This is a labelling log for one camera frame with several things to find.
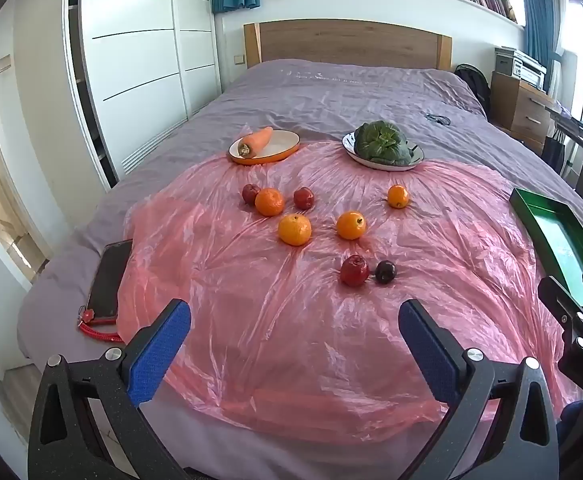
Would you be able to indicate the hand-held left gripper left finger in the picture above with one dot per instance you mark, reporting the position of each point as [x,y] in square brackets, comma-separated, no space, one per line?
[164,345]

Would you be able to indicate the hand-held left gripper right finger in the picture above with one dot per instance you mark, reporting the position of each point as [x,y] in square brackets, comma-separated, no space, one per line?
[424,345]

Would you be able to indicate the green tray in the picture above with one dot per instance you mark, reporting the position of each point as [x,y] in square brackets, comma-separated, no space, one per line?
[561,240]

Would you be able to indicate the dark purple plum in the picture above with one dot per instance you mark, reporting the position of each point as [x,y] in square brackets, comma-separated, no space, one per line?
[385,272]

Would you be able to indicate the wrinkled red fruit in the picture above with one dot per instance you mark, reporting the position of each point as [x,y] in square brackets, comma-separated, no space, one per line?
[355,271]

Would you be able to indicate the orange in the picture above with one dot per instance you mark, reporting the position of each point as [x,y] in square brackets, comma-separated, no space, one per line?
[270,202]
[295,230]
[351,225]
[398,197]

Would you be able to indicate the black smartphone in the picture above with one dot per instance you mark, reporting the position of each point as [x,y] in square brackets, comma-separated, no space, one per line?
[108,282]

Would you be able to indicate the pink plastic sheet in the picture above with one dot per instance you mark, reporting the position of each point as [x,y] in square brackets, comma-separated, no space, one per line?
[271,310]

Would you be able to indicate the dark bag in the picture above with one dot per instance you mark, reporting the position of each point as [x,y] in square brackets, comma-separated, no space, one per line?
[553,150]

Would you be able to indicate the desk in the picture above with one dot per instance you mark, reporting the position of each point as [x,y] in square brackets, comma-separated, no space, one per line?
[571,120]

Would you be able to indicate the small red fruit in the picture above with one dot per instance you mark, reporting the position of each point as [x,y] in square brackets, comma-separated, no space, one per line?
[250,194]
[304,198]

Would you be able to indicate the white plate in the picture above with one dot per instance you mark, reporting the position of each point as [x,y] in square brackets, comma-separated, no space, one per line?
[371,162]

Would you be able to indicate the wooden drawer cabinet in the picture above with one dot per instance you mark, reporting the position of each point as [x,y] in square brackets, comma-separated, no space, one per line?
[519,110]

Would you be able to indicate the green bok choy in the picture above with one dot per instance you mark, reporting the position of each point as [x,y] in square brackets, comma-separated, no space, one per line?
[384,144]

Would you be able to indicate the carrot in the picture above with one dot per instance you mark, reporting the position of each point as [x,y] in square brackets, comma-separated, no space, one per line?
[257,141]

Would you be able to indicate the black backpack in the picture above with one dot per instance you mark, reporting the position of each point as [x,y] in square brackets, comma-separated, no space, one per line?
[474,85]

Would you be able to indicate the grey printer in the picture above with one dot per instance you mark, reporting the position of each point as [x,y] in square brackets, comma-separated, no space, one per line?
[521,67]

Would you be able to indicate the orange rimmed plate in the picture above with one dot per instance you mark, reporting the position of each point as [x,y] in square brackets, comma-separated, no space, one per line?
[281,146]

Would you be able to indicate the bed with purple cover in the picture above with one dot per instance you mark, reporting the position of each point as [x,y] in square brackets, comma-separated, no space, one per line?
[321,100]

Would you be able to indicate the white wardrobe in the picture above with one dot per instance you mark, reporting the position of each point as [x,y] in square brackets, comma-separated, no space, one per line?
[136,60]

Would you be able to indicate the wooden headboard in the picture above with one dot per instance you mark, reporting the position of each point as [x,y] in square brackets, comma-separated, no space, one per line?
[346,42]

